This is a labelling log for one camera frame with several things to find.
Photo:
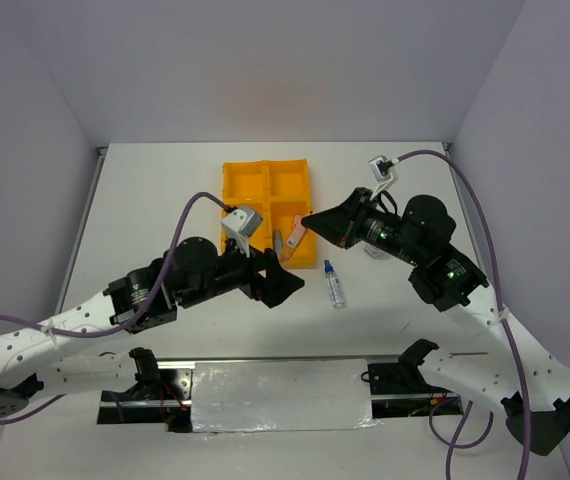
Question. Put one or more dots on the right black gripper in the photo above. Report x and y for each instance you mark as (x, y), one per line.
(341, 223)

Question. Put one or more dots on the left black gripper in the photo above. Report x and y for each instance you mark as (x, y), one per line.
(278, 283)

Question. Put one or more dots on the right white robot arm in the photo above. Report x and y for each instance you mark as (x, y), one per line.
(520, 382)

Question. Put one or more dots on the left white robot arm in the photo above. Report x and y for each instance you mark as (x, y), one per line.
(45, 361)

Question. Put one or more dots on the small clear round container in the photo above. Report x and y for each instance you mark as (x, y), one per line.
(376, 253)

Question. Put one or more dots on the small spray bottle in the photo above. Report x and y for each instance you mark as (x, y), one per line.
(336, 293)

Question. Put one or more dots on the yellow four-compartment tray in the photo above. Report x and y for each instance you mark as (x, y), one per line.
(278, 190)

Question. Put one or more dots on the silver foil sheet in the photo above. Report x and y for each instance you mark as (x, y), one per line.
(280, 396)

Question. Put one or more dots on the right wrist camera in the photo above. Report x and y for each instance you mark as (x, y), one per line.
(385, 174)

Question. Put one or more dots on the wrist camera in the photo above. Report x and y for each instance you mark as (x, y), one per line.
(385, 174)
(240, 224)

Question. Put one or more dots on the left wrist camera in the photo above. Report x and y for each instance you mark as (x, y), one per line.
(240, 224)

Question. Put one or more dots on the metal base rail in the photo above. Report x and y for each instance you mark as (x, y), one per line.
(393, 395)

